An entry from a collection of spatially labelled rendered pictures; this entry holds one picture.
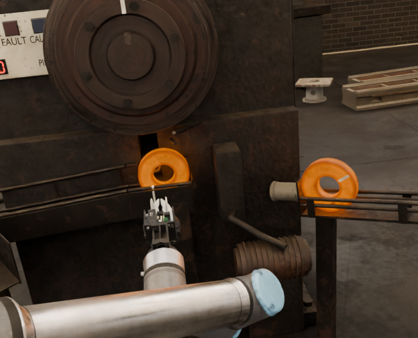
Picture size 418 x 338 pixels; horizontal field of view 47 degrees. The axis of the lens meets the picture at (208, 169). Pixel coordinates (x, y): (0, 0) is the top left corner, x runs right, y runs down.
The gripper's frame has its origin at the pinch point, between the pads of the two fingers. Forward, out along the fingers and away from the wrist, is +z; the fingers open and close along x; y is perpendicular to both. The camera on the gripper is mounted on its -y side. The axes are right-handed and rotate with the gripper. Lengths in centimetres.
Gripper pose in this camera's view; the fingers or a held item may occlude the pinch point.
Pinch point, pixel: (160, 204)
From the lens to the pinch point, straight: 124.9
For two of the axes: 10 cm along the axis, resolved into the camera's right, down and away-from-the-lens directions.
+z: -1.2, -6.3, 7.7
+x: -9.9, 1.2, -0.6
